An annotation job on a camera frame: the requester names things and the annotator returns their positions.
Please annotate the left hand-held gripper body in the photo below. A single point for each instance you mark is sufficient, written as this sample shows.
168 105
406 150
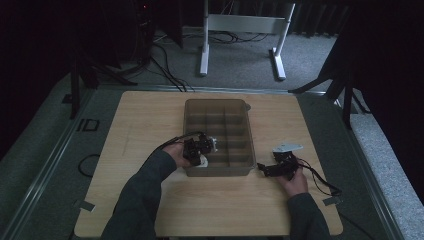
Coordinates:
195 146

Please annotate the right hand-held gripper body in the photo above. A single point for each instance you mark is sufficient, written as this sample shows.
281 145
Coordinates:
286 163

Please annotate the white cloth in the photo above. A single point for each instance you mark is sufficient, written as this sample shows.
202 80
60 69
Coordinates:
204 162

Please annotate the grey plastic compartment box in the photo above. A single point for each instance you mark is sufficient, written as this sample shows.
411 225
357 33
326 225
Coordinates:
230 133

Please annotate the person's left hand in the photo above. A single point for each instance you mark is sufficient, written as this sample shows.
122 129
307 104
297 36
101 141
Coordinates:
177 155

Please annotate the person's right hand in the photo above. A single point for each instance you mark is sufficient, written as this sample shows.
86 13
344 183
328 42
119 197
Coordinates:
297 185

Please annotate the grey tape piece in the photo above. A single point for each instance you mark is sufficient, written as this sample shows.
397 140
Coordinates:
87 206
332 201

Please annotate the black tripod stand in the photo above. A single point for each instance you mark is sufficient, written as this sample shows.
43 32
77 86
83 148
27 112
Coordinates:
74 95
347 106

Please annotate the dark computer tower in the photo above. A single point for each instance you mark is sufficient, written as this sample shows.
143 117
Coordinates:
145 31

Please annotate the white metal table frame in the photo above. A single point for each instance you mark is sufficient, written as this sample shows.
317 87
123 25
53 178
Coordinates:
246 24

